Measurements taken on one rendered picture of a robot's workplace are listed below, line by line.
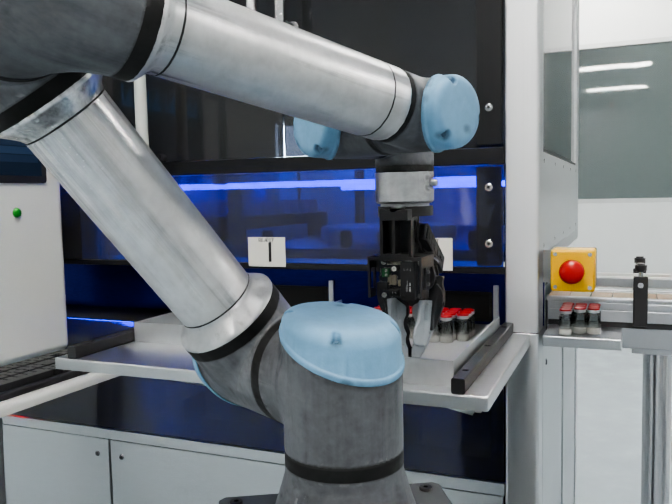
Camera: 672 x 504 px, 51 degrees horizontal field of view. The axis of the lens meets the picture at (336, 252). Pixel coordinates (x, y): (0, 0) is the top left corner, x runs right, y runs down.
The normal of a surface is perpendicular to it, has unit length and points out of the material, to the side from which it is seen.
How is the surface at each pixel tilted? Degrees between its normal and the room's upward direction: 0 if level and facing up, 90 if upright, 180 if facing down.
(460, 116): 90
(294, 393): 90
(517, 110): 90
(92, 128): 91
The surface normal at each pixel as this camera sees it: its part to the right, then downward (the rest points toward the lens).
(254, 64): 0.53, 0.44
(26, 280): 0.91, 0.01
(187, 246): 0.61, 0.07
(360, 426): 0.26, 0.07
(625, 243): -0.39, 0.08
